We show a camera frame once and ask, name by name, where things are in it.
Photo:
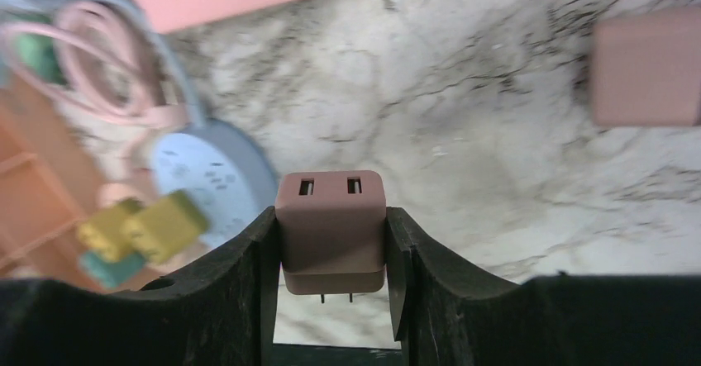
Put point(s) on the blue round power socket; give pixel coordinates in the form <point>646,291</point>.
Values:
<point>223,171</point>

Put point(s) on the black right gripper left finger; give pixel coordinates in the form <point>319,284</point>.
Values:
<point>218,310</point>

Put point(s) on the orange plastic desk organizer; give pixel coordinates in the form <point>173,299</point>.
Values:
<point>48,186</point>

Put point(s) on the teal charger cube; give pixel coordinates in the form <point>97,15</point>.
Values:
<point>111,274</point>

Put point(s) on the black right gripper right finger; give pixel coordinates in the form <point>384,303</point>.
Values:
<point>447,311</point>

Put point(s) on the green charger cube left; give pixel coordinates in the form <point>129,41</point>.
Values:
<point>38,53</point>

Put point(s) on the yellow charger cube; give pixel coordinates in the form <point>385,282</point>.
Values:
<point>103,233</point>
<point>166,227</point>

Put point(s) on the pink charger cube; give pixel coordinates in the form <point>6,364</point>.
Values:
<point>332,232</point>
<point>644,70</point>

